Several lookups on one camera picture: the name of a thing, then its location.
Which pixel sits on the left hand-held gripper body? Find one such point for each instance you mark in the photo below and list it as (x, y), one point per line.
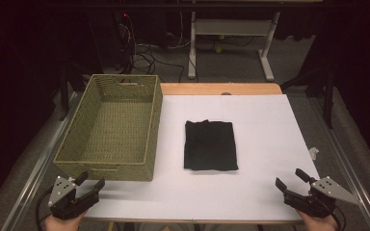
(65, 202)

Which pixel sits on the black cloth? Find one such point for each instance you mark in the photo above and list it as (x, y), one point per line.
(210, 146)

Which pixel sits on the person's right hand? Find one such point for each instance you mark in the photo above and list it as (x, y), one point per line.
(321, 224)

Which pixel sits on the white table sheet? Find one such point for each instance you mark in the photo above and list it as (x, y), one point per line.
(269, 134)

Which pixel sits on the wooden table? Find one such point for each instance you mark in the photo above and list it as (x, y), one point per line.
(205, 89)

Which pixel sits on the green woven basket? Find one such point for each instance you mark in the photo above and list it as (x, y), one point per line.
(115, 131)

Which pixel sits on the black metal stand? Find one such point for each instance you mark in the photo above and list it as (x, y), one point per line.
(329, 96)
(65, 93)

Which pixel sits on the person's left hand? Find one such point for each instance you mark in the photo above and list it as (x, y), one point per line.
(62, 225)

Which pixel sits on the crumpled white paper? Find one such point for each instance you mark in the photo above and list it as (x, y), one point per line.
(313, 152)

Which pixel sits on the metal floor rail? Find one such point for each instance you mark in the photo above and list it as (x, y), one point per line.
(350, 179)
(35, 173)

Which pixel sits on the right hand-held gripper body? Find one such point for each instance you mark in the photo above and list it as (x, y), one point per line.
(314, 202)

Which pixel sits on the white metal desk frame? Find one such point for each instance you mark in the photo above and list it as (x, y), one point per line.
(232, 27)

